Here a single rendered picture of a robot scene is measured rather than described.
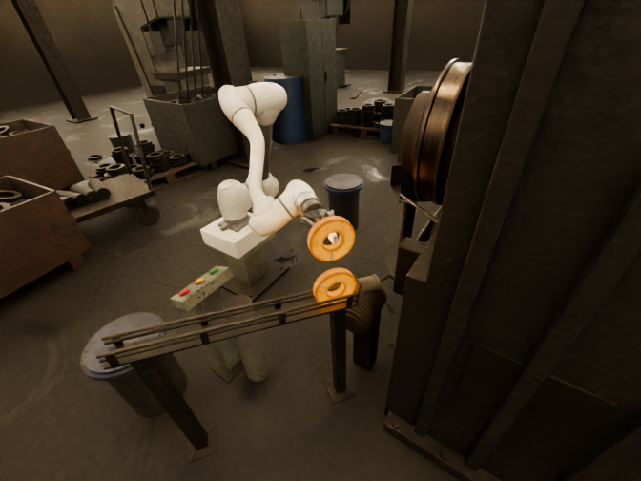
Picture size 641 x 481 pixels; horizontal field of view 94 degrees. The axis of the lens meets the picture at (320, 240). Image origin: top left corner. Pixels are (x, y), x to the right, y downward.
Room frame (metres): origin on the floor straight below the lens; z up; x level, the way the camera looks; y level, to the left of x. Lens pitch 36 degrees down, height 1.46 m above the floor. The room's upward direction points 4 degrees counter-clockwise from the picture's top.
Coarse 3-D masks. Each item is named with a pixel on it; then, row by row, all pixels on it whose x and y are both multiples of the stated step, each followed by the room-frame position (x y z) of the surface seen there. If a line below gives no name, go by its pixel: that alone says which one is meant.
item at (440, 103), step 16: (448, 64) 1.01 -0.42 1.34; (464, 64) 1.01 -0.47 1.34; (448, 80) 0.95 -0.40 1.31; (432, 96) 0.92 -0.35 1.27; (448, 96) 0.90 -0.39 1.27; (432, 112) 0.90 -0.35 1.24; (448, 112) 0.87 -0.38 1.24; (432, 128) 0.87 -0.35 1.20; (432, 144) 0.85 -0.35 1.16; (416, 160) 0.87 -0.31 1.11; (432, 160) 0.85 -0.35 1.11; (416, 176) 0.87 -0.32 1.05; (432, 176) 0.85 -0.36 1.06; (416, 192) 0.90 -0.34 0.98; (432, 192) 0.87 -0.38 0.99
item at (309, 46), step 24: (288, 24) 4.76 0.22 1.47; (312, 24) 4.71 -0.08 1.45; (288, 48) 4.78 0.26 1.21; (312, 48) 4.67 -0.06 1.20; (288, 72) 4.81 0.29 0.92; (312, 72) 4.65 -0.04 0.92; (336, 72) 5.13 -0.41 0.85; (312, 96) 4.62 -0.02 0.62; (336, 96) 5.12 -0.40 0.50; (312, 120) 4.60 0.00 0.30; (336, 120) 5.11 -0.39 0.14
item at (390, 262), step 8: (392, 168) 1.75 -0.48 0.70; (400, 168) 1.75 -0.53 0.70; (392, 176) 1.75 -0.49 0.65; (400, 176) 1.75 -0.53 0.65; (408, 176) 1.75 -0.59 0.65; (392, 184) 1.75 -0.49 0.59; (400, 184) 1.75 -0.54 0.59; (408, 184) 1.49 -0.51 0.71; (400, 192) 1.63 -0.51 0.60; (408, 192) 1.49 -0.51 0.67; (416, 200) 1.49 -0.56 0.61; (408, 208) 1.57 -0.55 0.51; (408, 216) 1.57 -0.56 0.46; (408, 224) 1.57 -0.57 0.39; (408, 232) 1.57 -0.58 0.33; (400, 240) 1.61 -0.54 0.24; (392, 264) 1.63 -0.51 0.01; (392, 272) 1.55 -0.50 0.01
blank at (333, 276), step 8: (328, 272) 0.75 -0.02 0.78; (336, 272) 0.74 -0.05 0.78; (344, 272) 0.75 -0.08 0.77; (320, 280) 0.73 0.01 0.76; (328, 280) 0.73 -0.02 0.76; (336, 280) 0.73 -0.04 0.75; (344, 280) 0.74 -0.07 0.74; (352, 280) 0.75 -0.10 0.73; (320, 288) 0.72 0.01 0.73; (328, 288) 0.73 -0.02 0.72; (344, 288) 0.75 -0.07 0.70; (352, 288) 0.75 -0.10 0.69; (320, 296) 0.72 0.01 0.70; (328, 296) 0.73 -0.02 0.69; (336, 296) 0.74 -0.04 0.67
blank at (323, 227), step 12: (336, 216) 0.78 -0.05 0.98; (312, 228) 0.76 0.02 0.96; (324, 228) 0.74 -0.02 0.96; (336, 228) 0.75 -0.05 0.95; (348, 228) 0.77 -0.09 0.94; (312, 240) 0.73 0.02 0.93; (348, 240) 0.76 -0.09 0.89; (312, 252) 0.73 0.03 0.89; (324, 252) 0.74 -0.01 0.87; (336, 252) 0.75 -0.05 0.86
